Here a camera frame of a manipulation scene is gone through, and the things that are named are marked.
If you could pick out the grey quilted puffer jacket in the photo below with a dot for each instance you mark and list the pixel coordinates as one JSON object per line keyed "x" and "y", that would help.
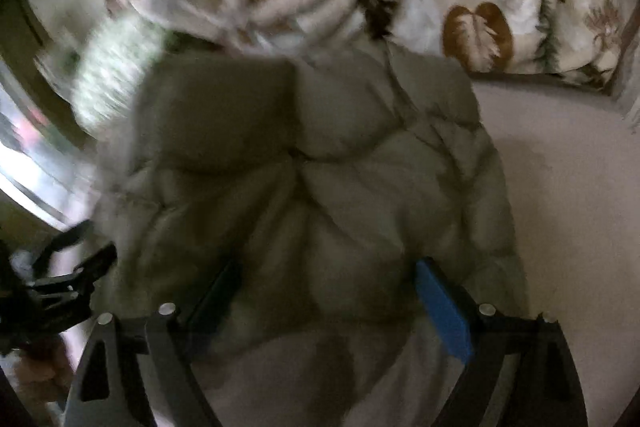
{"x": 327, "y": 180}

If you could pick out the window with frame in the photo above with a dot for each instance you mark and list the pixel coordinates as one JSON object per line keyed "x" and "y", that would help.
{"x": 41, "y": 171}

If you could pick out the pink quilted bed mattress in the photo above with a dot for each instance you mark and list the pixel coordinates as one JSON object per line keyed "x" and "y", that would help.
{"x": 572, "y": 168}

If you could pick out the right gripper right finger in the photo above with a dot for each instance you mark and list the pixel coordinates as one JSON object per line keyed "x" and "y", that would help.
{"x": 545, "y": 390}

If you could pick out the person's left hand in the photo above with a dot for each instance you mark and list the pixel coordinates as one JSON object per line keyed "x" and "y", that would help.
{"x": 48, "y": 375}

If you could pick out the green white patterned pillow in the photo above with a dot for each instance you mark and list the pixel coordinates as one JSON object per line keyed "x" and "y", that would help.
{"x": 119, "y": 52}

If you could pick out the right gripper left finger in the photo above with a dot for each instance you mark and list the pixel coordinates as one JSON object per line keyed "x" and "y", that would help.
{"x": 129, "y": 365}

